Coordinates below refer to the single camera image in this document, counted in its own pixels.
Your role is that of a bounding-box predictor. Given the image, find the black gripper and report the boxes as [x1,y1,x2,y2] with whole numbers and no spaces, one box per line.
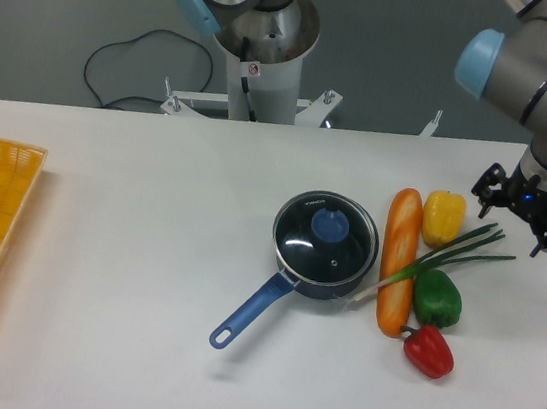
[471,163,547,257]

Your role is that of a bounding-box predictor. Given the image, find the glass pot lid blue knob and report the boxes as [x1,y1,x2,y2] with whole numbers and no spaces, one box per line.
[272,190,379,286]

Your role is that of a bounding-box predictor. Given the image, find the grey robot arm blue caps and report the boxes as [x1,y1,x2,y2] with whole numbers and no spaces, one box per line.
[175,0,547,252]

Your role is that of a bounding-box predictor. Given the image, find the yellow bell pepper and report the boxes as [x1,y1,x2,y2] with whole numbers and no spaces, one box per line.
[421,190,467,249]

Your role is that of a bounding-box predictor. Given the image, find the green spring onion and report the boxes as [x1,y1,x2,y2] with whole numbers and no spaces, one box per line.
[350,222,516,303]

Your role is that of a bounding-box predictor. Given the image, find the green bell pepper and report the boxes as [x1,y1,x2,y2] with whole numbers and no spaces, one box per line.
[412,269,463,329]

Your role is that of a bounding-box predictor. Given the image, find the orange baguette bread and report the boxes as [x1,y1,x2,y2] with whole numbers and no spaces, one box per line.
[376,188,423,338]

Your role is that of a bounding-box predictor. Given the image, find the red bell pepper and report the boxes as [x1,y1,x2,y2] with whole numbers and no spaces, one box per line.
[401,325,455,380]

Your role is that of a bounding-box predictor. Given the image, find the blue saucepan with handle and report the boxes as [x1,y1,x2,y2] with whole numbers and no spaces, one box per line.
[208,237,367,350]

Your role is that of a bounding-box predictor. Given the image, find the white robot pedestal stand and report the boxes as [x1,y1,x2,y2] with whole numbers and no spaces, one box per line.
[159,0,457,151]

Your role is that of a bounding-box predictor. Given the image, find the black cable on floor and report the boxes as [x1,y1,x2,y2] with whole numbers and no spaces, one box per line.
[79,19,219,122]

